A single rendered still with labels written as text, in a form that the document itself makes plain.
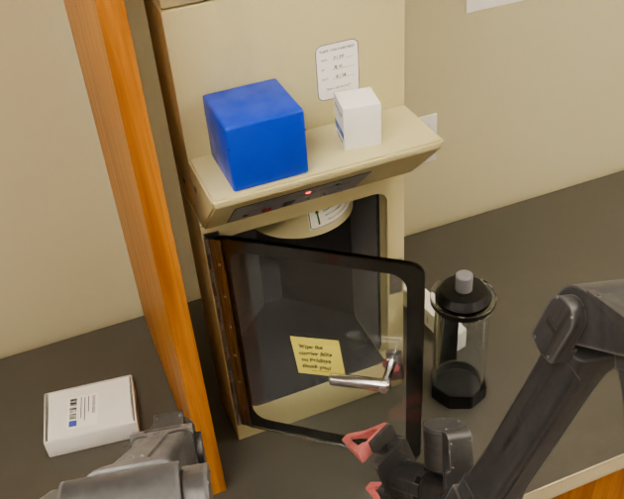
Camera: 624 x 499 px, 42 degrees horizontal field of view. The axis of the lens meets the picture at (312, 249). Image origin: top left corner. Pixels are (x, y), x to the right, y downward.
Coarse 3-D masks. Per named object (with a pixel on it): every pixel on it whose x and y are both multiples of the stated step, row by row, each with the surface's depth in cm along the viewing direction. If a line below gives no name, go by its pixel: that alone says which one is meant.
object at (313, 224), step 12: (348, 204) 129; (300, 216) 124; (312, 216) 124; (324, 216) 125; (336, 216) 126; (348, 216) 129; (264, 228) 126; (276, 228) 125; (288, 228) 125; (300, 228) 125; (312, 228) 125; (324, 228) 126
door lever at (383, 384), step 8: (384, 360) 118; (392, 360) 118; (392, 368) 118; (336, 376) 117; (344, 376) 117; (352, 376) 117; (360, 376) 117; (384, 376) 116; (336, 384) 118; (344, 384) 117; (352, 384) 117; (360, 384) 116; (368, 384) 116; (376, 384) 115; (384, 384) 115; (384, 392) 115
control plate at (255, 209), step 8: (352, 176) 108; (360, 176) 110; (328, 184) 108; (344, 184) 112; (352, 184) 114; (296, 192) 106; (304, 192) 108; (312, 192) 110; (320, 192) 112; (328, 192) 114; (336, 192) 116; (272, 200) 106; (280, 200) 108; (288, 200) 110; (296, 200) 112; (304, 200) 114; (240, 208) 104; (248, 208) 106; (256, 208) 108; (264, 208) 110; (272, 208) 112; (232, 216) 108; (240, 216) 110; (248, 216) 112
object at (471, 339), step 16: (432, 288) 137; (448, 320) 134; (480, 320) 132; (448, 336) 136; (464, 336) 134; (480, 336) 136; (448, 352) 138; (464, 352) 137; (480, 352) 138; (448, 368) 140; (464, 368) 139; (480, 368) 141; (448, 384) 142; (464, 384) 141; (480, 384) 144
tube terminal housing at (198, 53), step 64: (256, 0) 100; (320, 0) 103; (384, 0) 106; (192, 64) 101; (256, 64) 104; (384, 64) 112; (192, 128) 106; (192, 192) 112; (384, 192) 124; (384, 256) 135
